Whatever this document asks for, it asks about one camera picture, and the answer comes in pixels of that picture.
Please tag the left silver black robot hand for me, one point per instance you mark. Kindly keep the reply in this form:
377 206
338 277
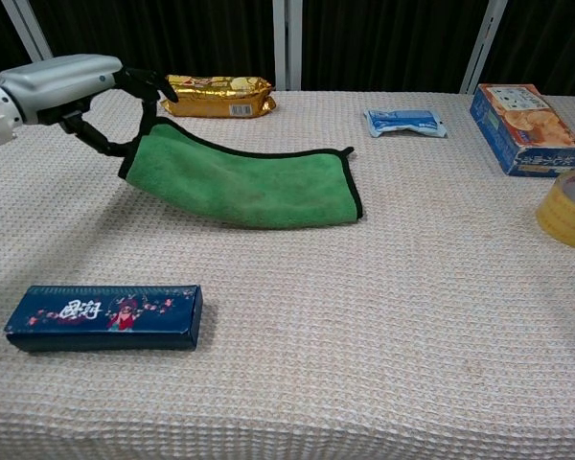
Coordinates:
62 86

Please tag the green grey microfibre cloth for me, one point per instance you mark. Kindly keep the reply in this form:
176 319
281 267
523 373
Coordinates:
249 187

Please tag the gold biscuit packet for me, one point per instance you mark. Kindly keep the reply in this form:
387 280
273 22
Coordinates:
220 96

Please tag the dark blue long printed box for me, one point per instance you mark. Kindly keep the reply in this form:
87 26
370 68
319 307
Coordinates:
105 318

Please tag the black curtain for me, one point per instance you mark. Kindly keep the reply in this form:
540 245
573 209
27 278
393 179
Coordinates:
388 38

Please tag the beige waffle tablecloth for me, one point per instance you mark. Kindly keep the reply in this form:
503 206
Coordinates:
316 311

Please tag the blue white tissue pack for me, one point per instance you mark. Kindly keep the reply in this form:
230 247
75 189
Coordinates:
405 123

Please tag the blue orange cracker box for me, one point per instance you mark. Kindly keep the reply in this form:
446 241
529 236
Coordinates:
524 127

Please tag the yellow packing tape roll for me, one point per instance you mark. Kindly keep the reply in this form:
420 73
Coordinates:
568 211

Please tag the white metal frame post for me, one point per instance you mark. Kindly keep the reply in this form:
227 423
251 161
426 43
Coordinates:
481 45
26 29
287 43

